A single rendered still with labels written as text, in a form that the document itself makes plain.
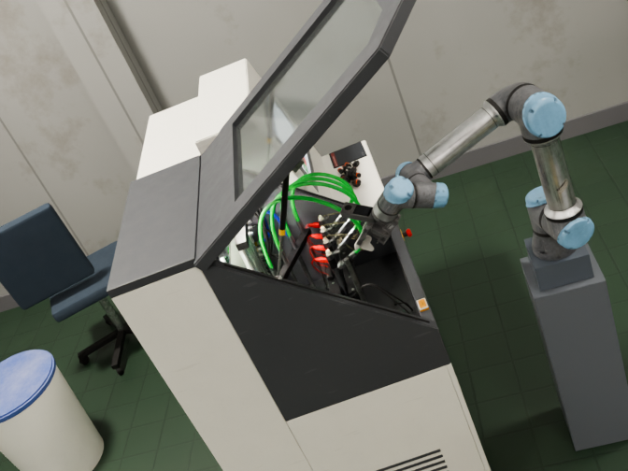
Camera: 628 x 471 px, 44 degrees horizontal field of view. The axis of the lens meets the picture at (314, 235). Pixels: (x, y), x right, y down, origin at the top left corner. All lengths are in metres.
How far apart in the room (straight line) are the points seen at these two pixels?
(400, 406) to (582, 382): 0.72
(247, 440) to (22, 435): 1.57
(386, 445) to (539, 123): 1.22
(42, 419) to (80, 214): 1.89
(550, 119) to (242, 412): 1.33
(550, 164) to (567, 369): 0.89
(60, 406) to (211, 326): 1.77
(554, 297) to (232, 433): 1.17
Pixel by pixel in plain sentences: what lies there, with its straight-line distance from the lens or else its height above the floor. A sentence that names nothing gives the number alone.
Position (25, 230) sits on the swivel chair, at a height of 1.04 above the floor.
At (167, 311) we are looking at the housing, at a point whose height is 1.36.
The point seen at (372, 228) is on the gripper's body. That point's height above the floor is 1.32.
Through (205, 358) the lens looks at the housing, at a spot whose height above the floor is 1.15.
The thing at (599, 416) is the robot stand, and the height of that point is 0.17.
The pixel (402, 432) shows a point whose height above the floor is 0.57.
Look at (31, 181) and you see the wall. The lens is 5.46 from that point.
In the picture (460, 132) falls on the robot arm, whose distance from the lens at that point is 2.38.
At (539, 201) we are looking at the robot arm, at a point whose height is 1.13.
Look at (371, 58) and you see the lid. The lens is 2.00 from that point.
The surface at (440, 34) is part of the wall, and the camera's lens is 4.72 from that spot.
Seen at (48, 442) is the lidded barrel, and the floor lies 0.32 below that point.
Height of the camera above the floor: 2.57
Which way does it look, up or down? 31 degrees down
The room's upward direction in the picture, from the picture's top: 24 degrees counter-clockwise
